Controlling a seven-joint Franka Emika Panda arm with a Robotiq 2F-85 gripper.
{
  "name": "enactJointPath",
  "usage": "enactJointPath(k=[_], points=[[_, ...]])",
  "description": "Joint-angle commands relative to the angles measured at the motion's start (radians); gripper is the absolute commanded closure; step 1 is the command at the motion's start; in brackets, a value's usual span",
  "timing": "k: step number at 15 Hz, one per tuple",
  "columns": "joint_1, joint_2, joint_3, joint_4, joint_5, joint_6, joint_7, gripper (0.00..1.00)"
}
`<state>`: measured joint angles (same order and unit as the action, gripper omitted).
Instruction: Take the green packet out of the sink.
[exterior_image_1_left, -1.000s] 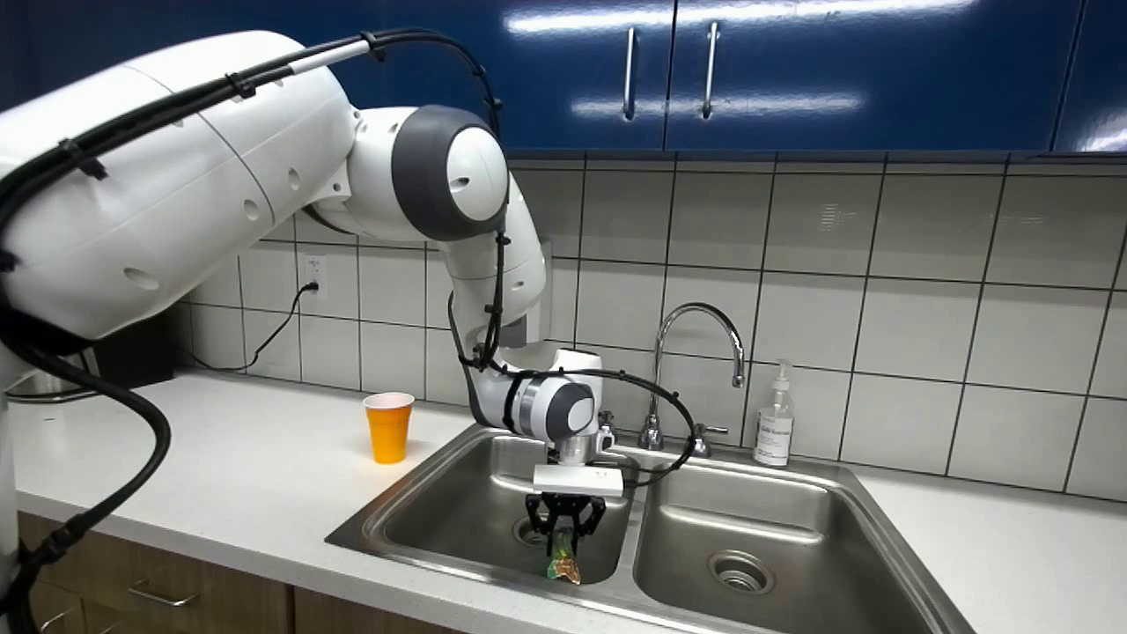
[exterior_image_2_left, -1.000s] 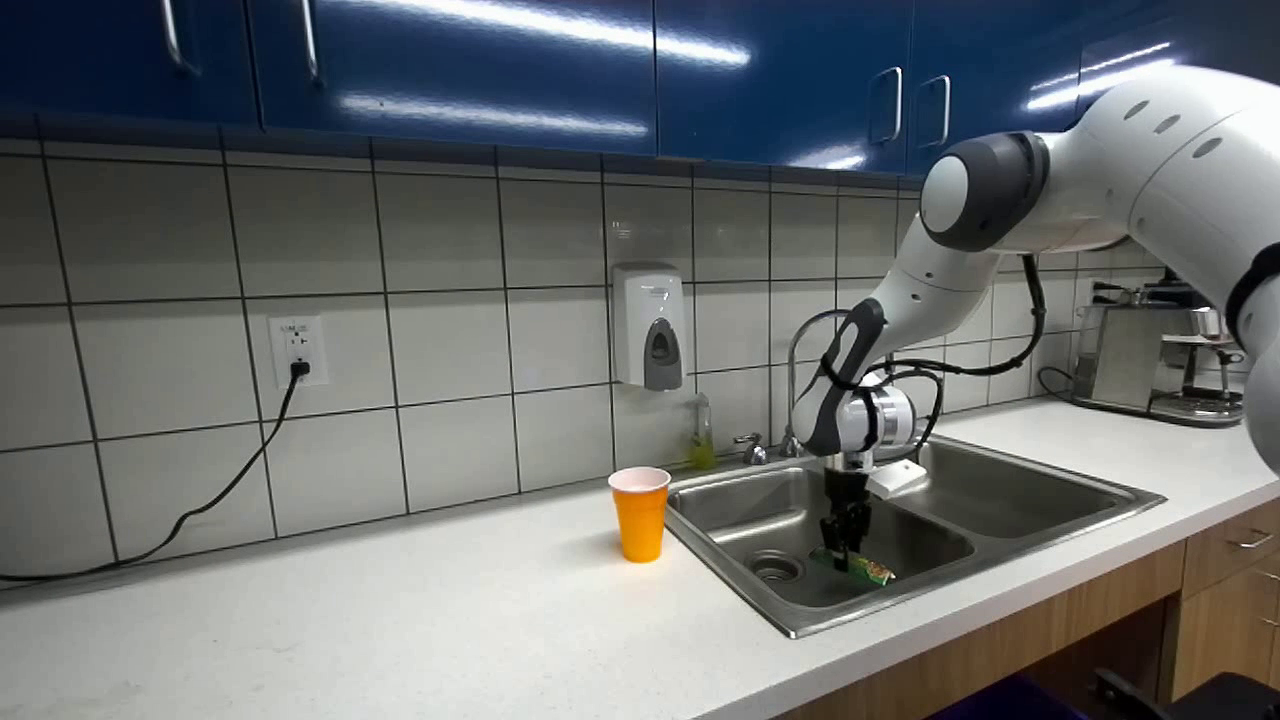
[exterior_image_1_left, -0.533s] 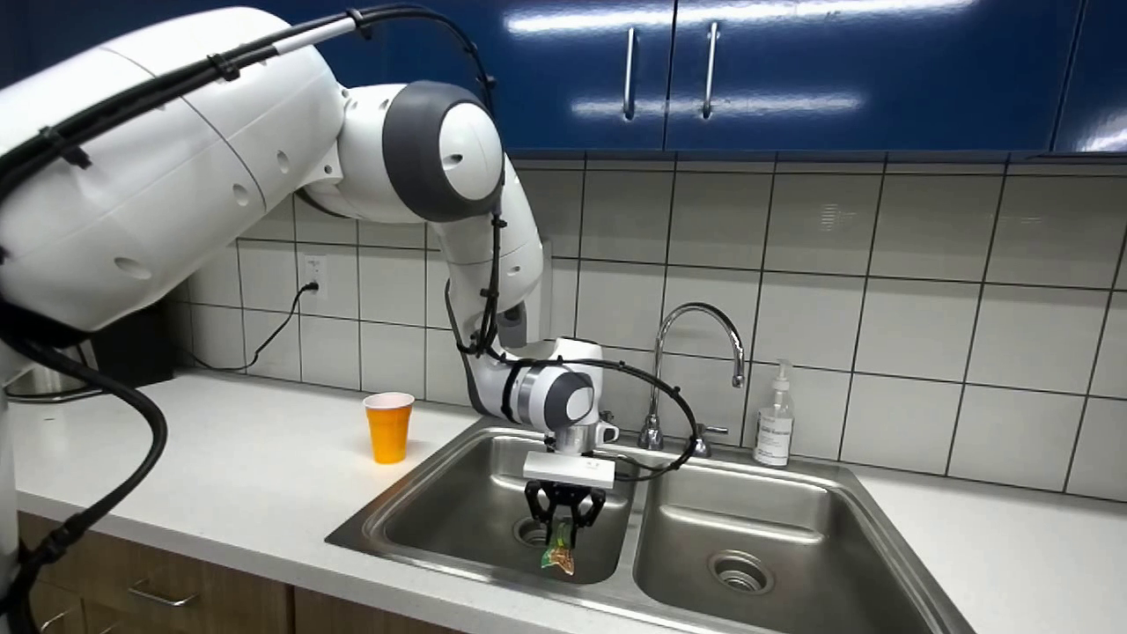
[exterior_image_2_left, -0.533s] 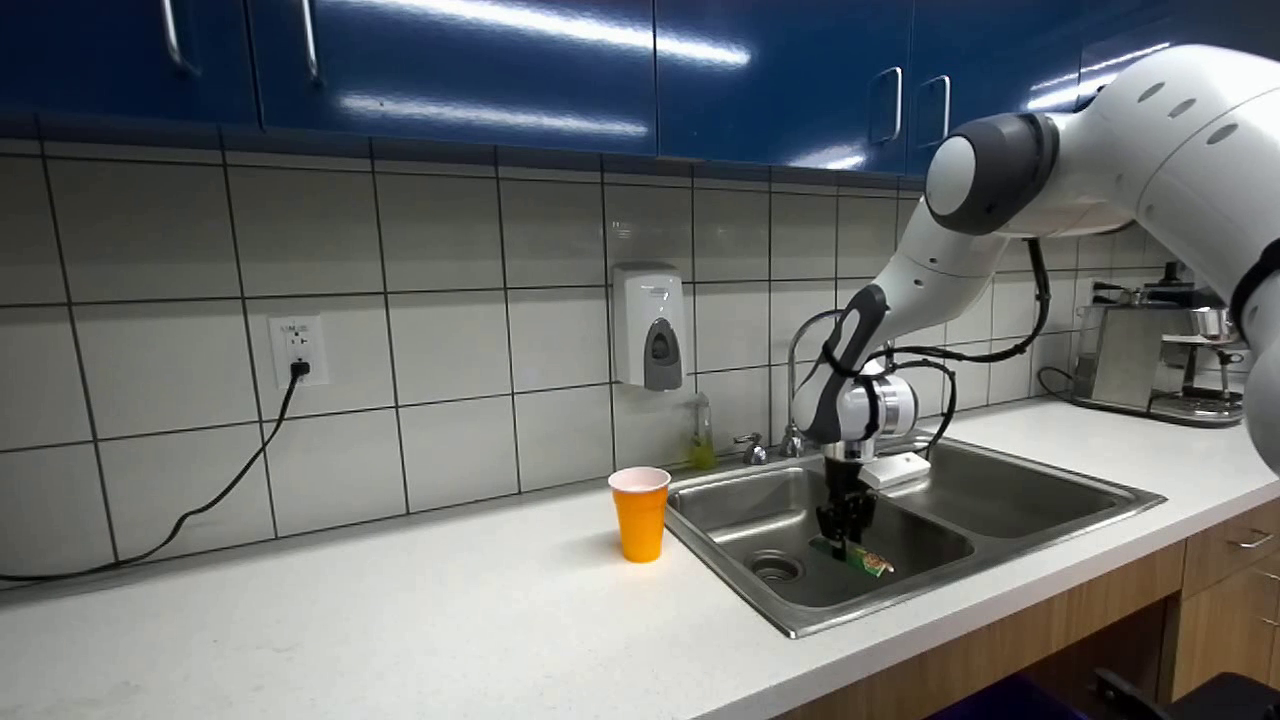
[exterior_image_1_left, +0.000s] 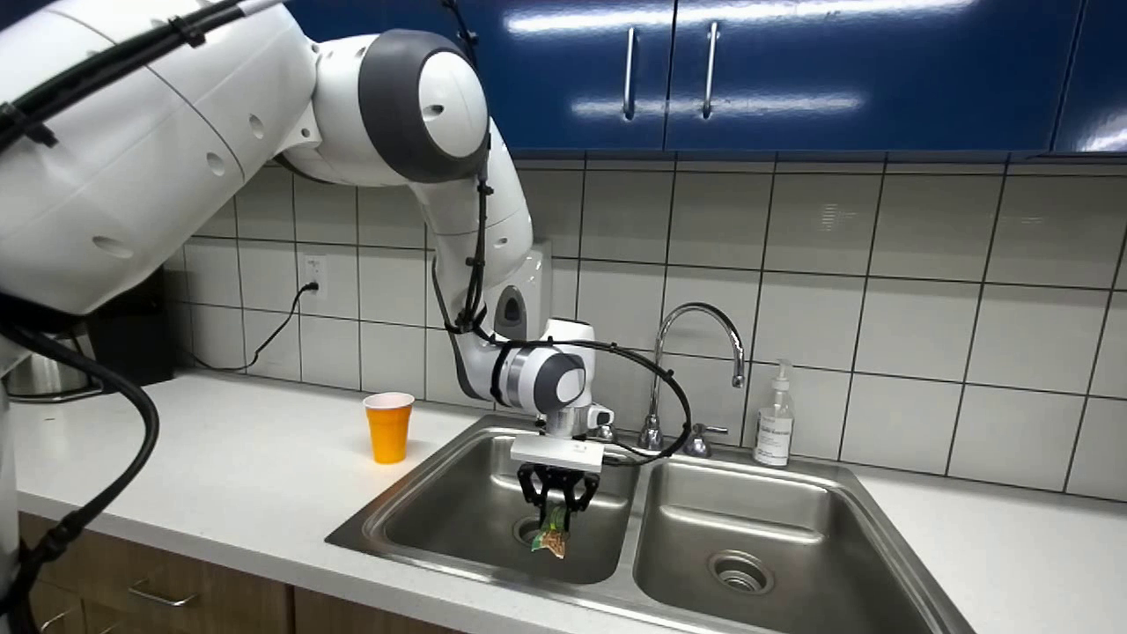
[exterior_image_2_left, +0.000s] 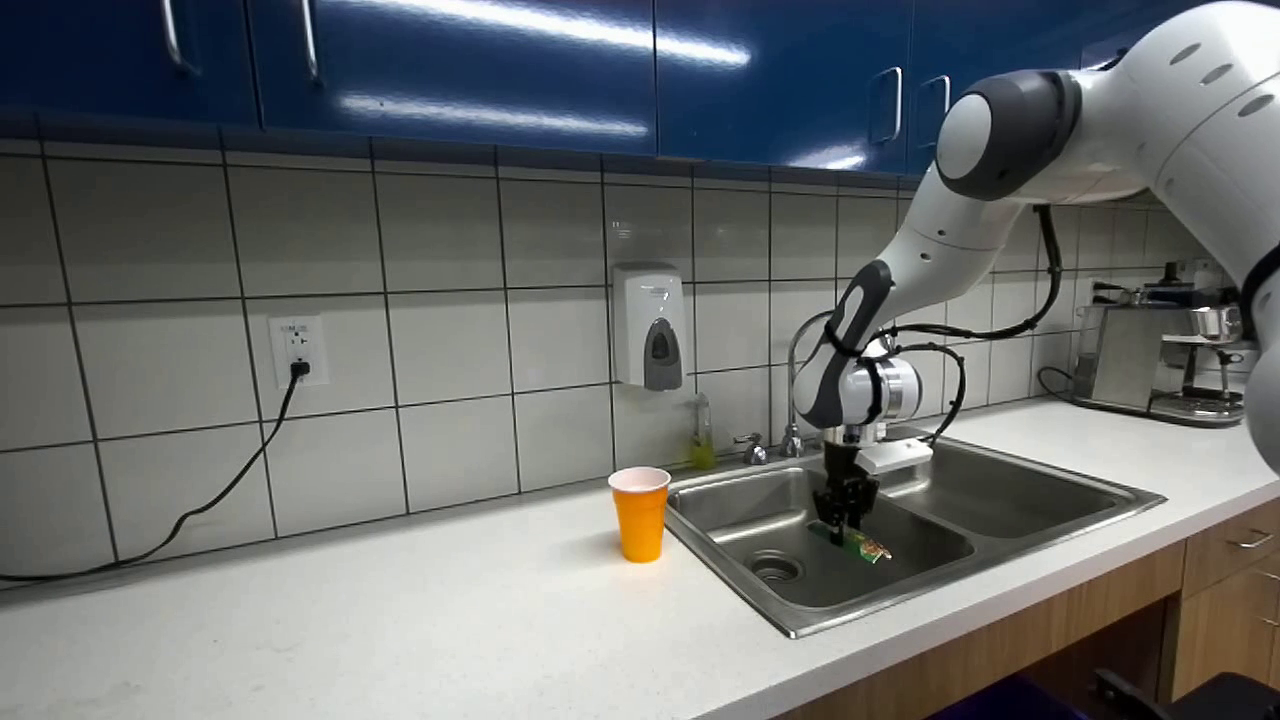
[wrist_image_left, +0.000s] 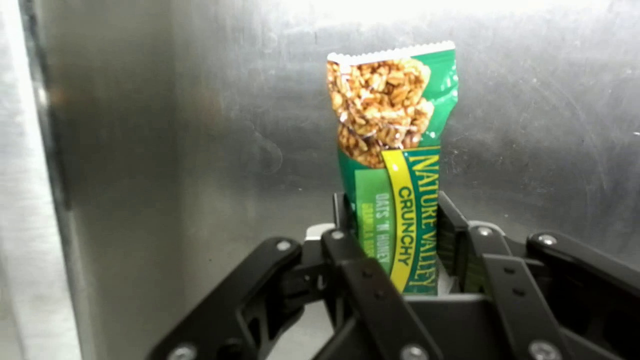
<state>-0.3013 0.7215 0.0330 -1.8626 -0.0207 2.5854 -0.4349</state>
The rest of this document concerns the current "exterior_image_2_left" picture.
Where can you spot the wooden cabinet door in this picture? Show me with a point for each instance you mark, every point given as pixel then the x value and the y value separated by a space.
pixel 1212 642

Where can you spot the wooden cabinet front panel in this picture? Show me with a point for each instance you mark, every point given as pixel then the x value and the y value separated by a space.
pixel 1104 601

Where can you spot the stainless steel double sink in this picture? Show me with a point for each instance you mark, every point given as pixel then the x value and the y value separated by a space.
pixel 1043 500

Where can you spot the blue cabinet door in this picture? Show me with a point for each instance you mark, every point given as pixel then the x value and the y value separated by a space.
pixel 1121 17
pixel 82 55
pixel 465 66
pixel 1013 34
pixel 772 80

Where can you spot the steel espresso machine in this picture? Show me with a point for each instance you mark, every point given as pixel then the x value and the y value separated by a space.
pixel 1134 354

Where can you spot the white wall soap dispenser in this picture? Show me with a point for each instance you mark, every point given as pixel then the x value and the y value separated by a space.
pixel 649 306

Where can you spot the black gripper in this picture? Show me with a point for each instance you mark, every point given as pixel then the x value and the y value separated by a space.
pixel 844 477

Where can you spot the chrome gooseneck faucet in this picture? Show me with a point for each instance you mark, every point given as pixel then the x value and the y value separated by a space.
pixel 797 441

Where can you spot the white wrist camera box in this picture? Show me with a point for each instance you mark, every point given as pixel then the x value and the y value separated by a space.
pixel 897 456

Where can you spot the orange paper cup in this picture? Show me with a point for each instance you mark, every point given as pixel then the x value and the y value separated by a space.
pixel 640 523

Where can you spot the wooden drawer front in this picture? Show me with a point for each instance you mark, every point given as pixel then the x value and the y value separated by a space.
pixel 1212 558

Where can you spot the white wall outlet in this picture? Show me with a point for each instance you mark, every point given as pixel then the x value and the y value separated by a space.
pixel 300 340

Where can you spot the sink drain strainer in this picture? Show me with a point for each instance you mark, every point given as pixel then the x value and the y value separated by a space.
pixel 772 569

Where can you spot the black chair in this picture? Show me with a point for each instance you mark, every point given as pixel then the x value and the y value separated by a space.
pixel 1203 696

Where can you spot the dark blue seat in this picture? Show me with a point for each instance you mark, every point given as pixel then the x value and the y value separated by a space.
pixel 1001 700

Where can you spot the green dish soap bottle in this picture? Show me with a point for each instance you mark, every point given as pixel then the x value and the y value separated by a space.
pixel 701 456

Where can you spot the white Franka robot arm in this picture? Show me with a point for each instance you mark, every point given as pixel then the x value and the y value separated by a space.
pixel 1172 107

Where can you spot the green granola bar packet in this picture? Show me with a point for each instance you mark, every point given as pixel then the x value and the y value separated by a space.
pixel 868 550

